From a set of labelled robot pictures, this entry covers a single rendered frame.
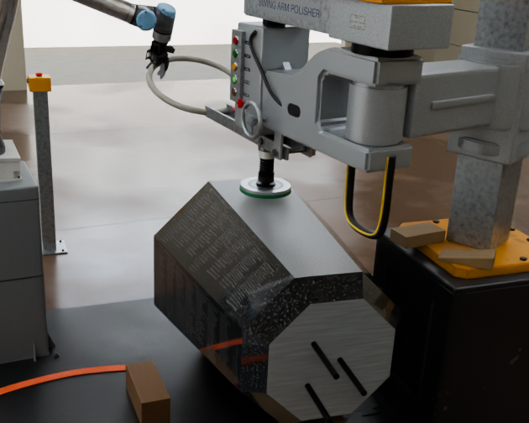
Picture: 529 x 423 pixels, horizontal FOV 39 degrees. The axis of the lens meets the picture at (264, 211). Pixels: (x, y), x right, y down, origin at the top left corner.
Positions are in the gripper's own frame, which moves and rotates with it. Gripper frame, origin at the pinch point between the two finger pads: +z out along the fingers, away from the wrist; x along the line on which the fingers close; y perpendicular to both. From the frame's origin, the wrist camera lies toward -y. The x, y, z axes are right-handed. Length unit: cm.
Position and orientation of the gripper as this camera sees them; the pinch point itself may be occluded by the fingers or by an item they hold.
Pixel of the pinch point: (157, 73)
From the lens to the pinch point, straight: 375.8
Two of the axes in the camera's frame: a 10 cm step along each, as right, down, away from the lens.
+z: -2.5, 7.3, 6.3
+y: -5.1, 4.6, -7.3
